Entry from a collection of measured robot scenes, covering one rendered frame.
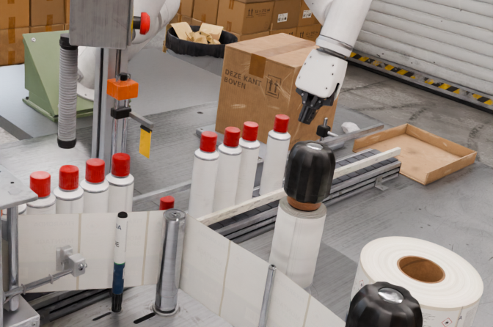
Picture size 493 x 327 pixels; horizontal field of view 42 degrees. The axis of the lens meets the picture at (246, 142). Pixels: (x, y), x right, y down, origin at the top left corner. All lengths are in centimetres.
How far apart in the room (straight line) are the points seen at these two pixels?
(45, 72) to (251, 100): 62
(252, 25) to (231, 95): 327
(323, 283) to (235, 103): 76
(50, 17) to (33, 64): 276
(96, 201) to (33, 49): 96
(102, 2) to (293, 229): 49
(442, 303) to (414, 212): 71
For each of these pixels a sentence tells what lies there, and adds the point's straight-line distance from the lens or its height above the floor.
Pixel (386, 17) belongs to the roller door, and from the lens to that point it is 603.
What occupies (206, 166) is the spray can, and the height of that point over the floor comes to 102.
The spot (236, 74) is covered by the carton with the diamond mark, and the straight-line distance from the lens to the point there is 186.
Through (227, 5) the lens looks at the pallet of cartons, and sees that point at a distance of 513.
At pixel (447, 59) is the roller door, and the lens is 578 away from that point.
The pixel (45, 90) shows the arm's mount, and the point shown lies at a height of 91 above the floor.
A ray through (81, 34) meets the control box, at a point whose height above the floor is 131.
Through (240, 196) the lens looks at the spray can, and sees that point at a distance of 144.
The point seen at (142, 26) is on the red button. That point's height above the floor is 133.
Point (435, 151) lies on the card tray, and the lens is 217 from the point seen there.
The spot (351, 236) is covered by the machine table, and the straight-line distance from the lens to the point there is 156.
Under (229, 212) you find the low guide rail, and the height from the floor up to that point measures 91.
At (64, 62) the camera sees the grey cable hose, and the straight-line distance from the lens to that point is 117.
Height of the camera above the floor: 159
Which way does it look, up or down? 23 degrees down
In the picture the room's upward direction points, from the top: 8 degrees clockwise
